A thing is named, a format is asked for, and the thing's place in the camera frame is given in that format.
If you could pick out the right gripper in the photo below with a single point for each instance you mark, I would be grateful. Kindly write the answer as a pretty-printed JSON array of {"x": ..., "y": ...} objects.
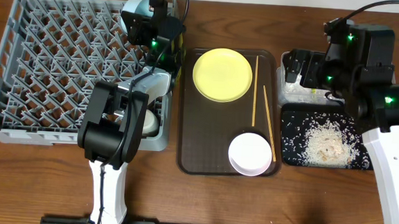
[{"x": 298, "y": 56}]

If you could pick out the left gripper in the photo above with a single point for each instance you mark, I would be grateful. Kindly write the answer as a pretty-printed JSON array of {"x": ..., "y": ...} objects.
[{"x": 135, "y": 26}]

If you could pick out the light blue bowl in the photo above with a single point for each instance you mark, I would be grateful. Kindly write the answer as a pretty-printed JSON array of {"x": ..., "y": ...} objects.
[{"x": 140, "y": 8}]

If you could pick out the wooden chopstick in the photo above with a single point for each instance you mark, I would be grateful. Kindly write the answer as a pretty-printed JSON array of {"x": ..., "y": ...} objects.
[
  {"x": 269, "y": 124},
  {"x": 255, "y": 92}
]

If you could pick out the yellow plate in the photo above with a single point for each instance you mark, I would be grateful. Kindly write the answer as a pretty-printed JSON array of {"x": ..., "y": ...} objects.
[{"x": 222, "y": 75}]

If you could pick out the white cup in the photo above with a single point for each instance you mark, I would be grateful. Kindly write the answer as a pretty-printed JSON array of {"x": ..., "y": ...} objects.
[{"x": 151, "y": 124}]

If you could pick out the white bowl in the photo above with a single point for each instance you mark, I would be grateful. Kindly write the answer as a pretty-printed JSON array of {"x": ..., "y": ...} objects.
[{"x": 250, "y": 154}]

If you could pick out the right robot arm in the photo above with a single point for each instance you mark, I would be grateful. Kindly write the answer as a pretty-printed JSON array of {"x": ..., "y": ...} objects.
[{"x": 375, "y": 111}]

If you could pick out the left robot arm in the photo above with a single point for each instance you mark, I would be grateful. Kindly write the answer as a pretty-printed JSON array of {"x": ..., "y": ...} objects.
[{"x": 114, "y": 122}]

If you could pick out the black waste tray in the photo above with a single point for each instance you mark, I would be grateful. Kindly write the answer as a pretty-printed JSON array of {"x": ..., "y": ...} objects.
[{"x": 288, "y": 131}]

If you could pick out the clear plastic bin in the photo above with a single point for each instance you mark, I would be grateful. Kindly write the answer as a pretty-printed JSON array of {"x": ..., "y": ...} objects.
[{"x": 297, "y": 93}]

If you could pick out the grey dish rack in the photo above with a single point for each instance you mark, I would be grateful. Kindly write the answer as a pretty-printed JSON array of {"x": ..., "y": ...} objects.
[{"x": 52, "y": 53}]

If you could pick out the spilled rice pile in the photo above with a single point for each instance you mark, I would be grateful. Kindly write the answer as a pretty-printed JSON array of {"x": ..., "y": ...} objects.
[{"x": 329, "y": 144}]

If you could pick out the brown serving tray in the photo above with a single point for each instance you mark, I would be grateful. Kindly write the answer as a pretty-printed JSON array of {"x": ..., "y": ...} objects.
[{"x": 206, "y": 128}]

